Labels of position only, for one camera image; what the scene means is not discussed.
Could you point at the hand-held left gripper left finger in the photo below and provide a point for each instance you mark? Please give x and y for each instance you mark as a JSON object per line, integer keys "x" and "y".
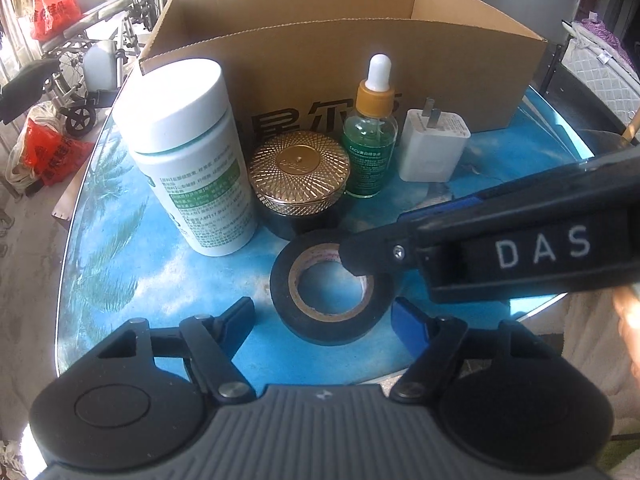
{"x": 242, "y": 310}

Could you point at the black seat cushion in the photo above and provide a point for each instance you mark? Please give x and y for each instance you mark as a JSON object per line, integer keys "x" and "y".
{"x": 30, "y": 80}

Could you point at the black jar with gold lid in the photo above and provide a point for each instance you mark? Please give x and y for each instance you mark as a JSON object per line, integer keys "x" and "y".
{"x": 300, "y": 165}

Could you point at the red plastic bag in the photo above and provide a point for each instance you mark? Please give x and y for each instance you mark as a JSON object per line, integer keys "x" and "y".
{"x": 45, "y": 150}
{"x": 52, "y": 5}

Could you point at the black tape roll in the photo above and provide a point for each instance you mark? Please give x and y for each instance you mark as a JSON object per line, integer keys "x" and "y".
{"x": 282, "y": 285}

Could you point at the white bottle with green label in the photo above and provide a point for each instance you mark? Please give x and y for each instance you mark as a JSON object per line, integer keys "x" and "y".
{"x": 185, "y": 125}

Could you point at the green dropper bottle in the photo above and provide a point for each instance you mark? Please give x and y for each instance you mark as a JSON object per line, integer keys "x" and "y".
{"x": 370, "y": 155}

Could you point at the wheelchair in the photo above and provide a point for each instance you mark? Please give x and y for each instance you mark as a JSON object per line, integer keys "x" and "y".
{"x": 77, "y": 119}

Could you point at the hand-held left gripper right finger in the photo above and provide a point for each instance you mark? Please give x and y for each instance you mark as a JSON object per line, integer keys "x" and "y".
{"x": 405, "y": 317}

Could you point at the grey plastic container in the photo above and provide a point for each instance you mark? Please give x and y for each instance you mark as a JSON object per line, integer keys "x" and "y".
{"x": 102, "y": 67}

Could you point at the person's right hand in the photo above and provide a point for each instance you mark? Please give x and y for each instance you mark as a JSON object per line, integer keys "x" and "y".
{"x": 629, "y": 307}

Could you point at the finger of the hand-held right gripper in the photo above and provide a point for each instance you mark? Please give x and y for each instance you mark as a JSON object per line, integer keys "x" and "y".
{"x": 440, "y": 207}
{"x": 370, "y": 255}

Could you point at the white charger plug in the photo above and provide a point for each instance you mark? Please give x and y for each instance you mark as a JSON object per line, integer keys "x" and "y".
{"x": 432, "y": 145}

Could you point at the white quilted bag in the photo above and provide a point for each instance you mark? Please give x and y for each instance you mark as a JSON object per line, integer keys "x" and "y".
{"x": 595, "y": 72}

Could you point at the black metal stand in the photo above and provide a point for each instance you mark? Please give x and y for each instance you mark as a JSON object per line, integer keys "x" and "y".
{"x": 555, "y": 67}

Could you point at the cardboard box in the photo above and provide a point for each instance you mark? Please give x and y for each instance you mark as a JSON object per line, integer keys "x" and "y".
{"x": 310, "y": 60}

